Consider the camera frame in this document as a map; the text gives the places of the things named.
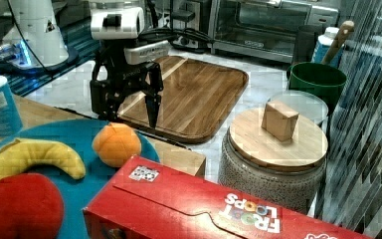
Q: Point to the wooden cutting board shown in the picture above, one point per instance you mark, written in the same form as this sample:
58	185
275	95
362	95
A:
196	99

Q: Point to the blue round plate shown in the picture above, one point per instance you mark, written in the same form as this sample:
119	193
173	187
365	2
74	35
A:
79	135

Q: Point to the grey patterned ceramic jar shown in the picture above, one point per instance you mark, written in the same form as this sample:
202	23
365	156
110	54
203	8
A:
292	190

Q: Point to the blue white bottle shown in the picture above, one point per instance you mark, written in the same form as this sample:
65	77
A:
323	43

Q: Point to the glass jar with lid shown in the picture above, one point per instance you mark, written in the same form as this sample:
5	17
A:
306	104

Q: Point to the green utensil pot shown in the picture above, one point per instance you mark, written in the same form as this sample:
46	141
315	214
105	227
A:
323	81

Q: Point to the yellow plush banana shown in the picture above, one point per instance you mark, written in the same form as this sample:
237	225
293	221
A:
21	154

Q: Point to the wooden utensil handle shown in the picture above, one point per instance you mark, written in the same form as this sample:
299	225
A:
339	37

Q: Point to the round wooden jar lid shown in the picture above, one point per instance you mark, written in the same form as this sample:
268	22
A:
279	138

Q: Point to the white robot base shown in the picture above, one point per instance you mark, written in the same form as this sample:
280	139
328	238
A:
35	42

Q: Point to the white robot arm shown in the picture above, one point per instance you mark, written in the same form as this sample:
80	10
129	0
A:
118	24

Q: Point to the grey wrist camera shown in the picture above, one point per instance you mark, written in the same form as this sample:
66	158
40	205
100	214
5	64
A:
147	52

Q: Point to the orange plush orange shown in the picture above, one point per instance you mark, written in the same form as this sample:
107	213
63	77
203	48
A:
116	143

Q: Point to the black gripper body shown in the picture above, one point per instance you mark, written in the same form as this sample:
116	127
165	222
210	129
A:
111	54

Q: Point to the red Froot Loops box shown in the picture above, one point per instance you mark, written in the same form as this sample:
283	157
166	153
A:
147	200

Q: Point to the silver toaster oven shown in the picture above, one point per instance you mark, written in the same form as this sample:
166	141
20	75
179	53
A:
265	29

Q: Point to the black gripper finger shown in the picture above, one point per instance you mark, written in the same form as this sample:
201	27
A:
152	97
105	101

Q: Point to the red plush apple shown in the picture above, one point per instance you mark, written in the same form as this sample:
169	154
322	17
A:
31	207

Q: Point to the silver black toaster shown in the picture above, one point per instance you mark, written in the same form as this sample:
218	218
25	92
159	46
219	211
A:
194	14

